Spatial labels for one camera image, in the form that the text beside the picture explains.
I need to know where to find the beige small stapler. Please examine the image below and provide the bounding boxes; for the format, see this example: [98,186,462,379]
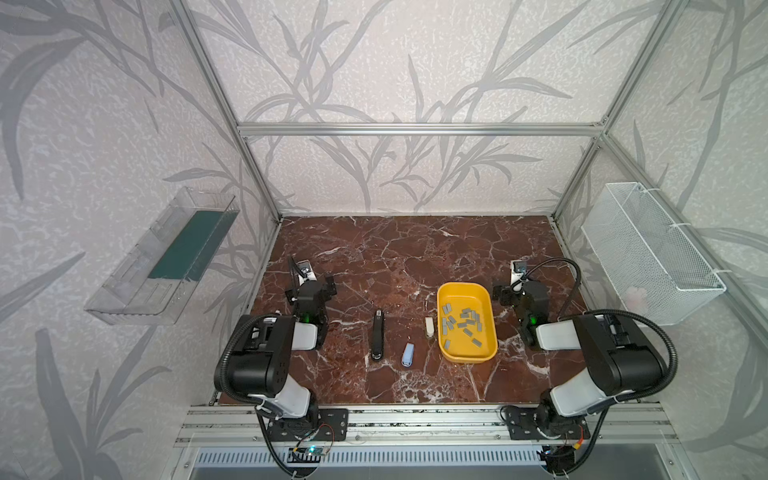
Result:
[425,317,435,338]

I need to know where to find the light blue stapler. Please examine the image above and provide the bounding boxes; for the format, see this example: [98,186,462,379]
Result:
[401,342,415,368]

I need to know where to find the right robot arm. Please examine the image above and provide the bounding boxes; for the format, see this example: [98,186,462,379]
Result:
[491,279,679,430]

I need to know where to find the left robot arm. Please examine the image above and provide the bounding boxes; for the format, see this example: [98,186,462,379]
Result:
[214,275,337,430]

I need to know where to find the grey staple strips in tray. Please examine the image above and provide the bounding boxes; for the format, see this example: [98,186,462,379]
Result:
[440,303,483,350]

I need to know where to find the yellow plastic tray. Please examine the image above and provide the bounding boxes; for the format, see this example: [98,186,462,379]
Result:
[437,282,498,364]

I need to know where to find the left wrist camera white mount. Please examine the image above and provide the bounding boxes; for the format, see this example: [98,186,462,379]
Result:
[296,260,317,281]

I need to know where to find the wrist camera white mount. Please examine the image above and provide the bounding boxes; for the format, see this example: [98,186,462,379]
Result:
[510,260,528,284]
[296,260,317,281]

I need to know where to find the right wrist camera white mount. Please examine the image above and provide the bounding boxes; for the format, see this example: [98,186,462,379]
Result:
[510,260,528,284]

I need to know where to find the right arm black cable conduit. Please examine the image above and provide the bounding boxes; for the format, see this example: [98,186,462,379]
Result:
[521,257,679,403]

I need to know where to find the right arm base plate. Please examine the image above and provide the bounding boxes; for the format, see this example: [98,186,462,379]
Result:
[500,405,591,443]

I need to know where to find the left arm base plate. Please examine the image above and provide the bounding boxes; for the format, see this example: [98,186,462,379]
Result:
[267,407,349,442]

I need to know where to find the white wire mesh basket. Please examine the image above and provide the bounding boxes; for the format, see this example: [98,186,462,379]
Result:
[582,182,727,326]

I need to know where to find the clear acrylic wall shelf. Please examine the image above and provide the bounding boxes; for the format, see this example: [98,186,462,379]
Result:
[85,187,240,326]

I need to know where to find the aluminium front rail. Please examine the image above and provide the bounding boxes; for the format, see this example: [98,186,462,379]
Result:
[173,403,680,448]

